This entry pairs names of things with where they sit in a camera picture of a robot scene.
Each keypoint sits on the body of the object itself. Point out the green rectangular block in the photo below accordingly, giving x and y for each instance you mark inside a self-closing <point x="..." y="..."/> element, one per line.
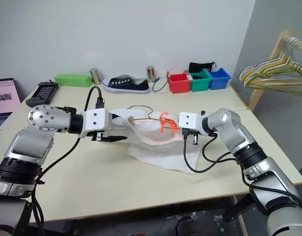
<point x="72" y="80"/>

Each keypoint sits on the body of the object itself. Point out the dark rounded shape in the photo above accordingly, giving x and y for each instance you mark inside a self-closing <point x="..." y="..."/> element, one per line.
<point x="190" y="227"/>

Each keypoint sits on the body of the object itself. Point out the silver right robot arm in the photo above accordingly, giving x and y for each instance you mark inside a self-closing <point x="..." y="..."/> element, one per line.
<point x="242" y="142"/>

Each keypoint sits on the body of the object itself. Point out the white cloth garment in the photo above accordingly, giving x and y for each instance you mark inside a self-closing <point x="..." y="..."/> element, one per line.
<point x="160" y="155"/>

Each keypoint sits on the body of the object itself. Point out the blue plastic bin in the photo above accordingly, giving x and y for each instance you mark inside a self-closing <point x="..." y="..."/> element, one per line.
<point x="218" y="81"/>

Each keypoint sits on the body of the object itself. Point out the black table leg frame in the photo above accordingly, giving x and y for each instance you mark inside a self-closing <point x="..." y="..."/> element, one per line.
<point x="237" y="206"/>

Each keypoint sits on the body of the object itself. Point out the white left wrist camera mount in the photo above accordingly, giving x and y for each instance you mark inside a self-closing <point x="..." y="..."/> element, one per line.
<point x="95" y="120"/>

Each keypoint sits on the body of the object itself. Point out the silver metal cylinder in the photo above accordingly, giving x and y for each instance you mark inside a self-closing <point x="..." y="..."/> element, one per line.
<point x="151" y="73"/>
<point x="95" y="76"/>

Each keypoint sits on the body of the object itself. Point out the open laptop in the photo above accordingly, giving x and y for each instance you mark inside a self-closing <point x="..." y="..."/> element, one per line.
<point x="3" y="98"/>

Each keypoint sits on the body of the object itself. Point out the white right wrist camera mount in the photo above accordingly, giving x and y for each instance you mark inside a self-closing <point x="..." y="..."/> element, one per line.
<point x="189" y="121"/>

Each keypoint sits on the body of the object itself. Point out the green plastic bin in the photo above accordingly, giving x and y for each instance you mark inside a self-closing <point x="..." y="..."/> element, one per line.
<point x="200" y="83"/>

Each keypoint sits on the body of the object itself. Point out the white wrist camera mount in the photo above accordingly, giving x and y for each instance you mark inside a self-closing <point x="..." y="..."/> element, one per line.
<point x="189" y="121"/>
<point x="95" y="120"/>

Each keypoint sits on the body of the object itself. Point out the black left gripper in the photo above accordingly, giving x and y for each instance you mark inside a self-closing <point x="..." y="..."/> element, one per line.
<point x="100" y="136"/>

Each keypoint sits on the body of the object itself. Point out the black and white sneaker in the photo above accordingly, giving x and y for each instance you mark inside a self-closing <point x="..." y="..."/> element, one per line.
<point x="131" y="85"/>

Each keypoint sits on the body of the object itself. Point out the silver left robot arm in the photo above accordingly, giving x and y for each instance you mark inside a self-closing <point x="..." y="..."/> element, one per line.
<point x="40" y="127"/>

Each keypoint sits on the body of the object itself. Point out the black handheld controller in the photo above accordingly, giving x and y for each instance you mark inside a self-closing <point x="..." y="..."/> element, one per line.
<point x="42" y="93"/>

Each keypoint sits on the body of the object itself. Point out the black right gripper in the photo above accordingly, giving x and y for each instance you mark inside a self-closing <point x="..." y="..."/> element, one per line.
<point x="191" y="136"/>

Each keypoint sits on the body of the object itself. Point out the red plastic bin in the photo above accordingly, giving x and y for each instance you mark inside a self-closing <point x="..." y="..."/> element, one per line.
<point x="179" y="84"/>

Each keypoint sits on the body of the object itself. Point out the wooden clothes rack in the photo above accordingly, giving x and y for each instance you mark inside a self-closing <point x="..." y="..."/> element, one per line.
<point x="255" y="94"/>

